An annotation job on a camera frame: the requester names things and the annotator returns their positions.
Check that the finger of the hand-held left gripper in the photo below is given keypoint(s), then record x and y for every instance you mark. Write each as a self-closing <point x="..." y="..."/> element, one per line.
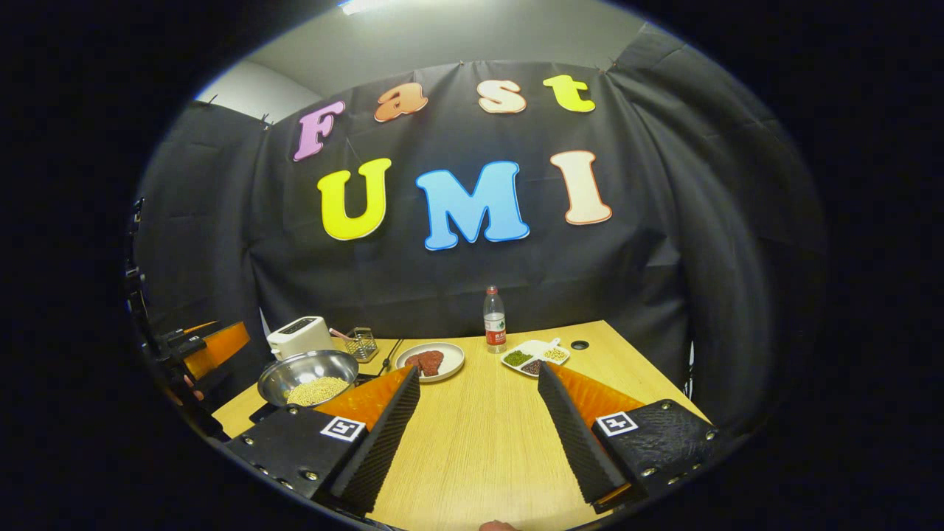
<point x="199" y="327"/>
<point x="221" y="348"/>

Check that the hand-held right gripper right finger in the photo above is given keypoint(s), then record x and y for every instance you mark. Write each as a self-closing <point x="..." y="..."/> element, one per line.
<point x="571" y="442"/>

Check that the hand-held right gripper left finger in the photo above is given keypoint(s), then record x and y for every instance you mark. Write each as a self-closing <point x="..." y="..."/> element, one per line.
<point x="380" y="450"/>

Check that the white toaster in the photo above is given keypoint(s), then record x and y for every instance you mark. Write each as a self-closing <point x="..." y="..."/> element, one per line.
<point x="299" y="338"/>

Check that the pile of soybeans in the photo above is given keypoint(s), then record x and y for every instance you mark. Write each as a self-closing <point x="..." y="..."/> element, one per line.
<point x="317" y="391"/>

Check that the brown meat patty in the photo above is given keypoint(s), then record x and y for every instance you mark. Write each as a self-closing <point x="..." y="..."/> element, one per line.
<point x="434" y="360"/>
<point x="413" y="365"/>

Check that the white divided dish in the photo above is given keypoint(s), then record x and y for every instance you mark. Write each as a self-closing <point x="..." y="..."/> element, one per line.
<point x="535" y="357"/>

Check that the white round plate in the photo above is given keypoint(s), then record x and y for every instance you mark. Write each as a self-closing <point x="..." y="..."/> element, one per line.
<point x="451" y="358"/>

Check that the pink striped straw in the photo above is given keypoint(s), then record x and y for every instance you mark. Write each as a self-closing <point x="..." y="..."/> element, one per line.
<point x="339" y="334"/>

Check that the clear plastic water bottle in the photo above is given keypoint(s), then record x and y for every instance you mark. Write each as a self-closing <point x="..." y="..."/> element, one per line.
<point x="495" y="324"/>

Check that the black backdrop cloth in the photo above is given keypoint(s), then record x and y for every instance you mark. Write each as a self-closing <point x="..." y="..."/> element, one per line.
<point x="472" y="273"/>

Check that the long ceiling light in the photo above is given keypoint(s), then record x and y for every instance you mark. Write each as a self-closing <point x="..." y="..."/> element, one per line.
<point x="365" y="6"/>

